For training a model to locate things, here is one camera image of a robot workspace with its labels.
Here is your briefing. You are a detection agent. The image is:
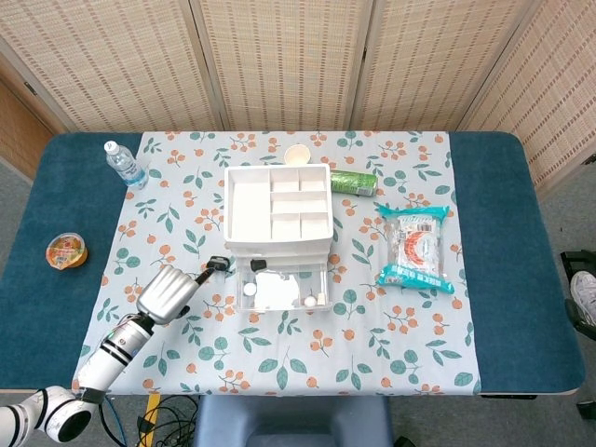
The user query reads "floral tablecloth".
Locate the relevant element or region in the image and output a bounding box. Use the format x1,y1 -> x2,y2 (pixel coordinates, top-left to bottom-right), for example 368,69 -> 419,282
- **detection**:
70,129 -> 483,397

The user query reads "clear water bottle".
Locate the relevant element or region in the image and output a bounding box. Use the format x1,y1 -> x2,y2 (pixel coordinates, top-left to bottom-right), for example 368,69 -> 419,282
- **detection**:
102,140 -> 150,190

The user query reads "black cable bundle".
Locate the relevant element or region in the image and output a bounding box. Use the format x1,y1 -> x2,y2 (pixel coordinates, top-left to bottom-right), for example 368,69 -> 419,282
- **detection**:
136,394 -> 201,447

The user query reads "white drawer organizer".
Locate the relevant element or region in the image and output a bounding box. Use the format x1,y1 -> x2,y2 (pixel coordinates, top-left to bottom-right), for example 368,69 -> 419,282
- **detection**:
223,163 -> 335,313

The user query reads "green drink can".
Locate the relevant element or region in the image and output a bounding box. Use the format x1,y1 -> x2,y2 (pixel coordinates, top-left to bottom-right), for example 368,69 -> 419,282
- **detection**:
330,169 -> 379,198

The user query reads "white sneaker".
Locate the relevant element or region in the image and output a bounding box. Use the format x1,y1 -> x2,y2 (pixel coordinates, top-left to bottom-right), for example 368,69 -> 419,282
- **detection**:
570,271 -> 596,325

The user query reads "blue-grey seat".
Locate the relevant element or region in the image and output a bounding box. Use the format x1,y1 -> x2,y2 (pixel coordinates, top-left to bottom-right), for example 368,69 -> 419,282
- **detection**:
193,394 -> 395,447

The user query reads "orange jelly cup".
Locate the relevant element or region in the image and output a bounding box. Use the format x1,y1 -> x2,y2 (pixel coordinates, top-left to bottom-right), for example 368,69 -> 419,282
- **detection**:
45,231 -> 89,271

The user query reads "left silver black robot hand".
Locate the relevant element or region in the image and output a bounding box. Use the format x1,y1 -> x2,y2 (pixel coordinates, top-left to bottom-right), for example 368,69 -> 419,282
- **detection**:
136,264 -> 220,326

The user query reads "blue cable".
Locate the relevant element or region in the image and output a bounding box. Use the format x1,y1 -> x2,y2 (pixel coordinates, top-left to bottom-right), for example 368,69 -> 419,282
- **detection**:
101,395 -> 128,447

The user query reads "teal snack bag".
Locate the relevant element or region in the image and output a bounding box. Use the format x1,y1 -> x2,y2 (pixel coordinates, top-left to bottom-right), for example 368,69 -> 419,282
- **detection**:
374,203 -> 456,295

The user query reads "beige paper cup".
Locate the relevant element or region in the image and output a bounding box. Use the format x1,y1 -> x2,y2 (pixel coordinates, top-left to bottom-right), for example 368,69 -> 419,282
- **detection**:
283,144 -> 312,167

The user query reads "teal table cover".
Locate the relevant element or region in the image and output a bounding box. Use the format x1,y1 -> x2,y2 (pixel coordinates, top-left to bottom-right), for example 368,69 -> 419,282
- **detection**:
0,131 -> 587,397

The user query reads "woven folding screen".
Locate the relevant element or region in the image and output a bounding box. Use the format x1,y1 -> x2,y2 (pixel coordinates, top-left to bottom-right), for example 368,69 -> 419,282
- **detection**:
0,0 -> 596,201

